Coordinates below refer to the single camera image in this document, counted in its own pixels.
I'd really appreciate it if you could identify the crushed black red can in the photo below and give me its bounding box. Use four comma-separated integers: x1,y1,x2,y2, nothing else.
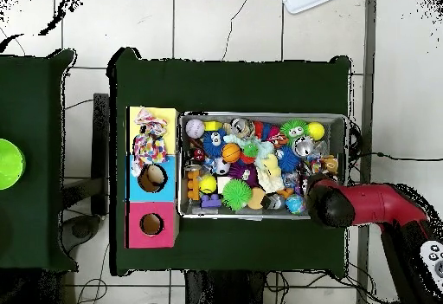
189,147,207,164

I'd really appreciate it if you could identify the bright green bowl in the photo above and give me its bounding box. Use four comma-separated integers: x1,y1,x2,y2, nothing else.
0,138,27,191

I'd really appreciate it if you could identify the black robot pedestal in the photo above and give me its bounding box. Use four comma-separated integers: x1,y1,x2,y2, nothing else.
184,270,267,304

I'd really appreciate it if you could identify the small orange basketball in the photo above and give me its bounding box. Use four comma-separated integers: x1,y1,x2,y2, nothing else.
221,142,242,164

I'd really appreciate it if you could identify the plain green spiky ball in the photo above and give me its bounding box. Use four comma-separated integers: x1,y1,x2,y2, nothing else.
221,178,253,212

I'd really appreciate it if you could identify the wire mesh bin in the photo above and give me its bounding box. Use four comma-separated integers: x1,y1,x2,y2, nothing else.
177,110,349,221

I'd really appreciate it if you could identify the white baseball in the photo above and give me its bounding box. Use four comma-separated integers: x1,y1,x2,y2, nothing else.
185,119,206,139

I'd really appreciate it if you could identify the black cable on floor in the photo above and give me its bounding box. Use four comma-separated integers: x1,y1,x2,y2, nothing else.
349,150,443,162

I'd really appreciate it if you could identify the green spiky ball with eyes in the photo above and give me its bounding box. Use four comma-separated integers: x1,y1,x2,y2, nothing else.
279,119,310,146

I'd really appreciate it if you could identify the blue spiky ball with eyes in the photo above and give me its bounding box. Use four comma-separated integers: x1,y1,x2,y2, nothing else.
202,128,228,158

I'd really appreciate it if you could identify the side table with green cloth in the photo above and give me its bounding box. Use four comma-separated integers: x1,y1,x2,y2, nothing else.
0,49,79,272

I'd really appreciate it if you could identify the yellow foam ball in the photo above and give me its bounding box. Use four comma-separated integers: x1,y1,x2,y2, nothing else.
306,121,325,141

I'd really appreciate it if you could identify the crushed silver drink can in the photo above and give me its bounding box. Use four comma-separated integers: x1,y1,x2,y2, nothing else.
229,117,256,139

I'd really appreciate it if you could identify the black stand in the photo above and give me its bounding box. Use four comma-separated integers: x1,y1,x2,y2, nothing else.
61,92,110,249

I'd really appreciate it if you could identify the wooden box with three holes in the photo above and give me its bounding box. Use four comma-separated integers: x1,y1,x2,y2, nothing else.
124,106,180,249

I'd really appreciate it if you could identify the globe print ball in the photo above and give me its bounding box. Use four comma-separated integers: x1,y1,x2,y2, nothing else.
285,193,307,215

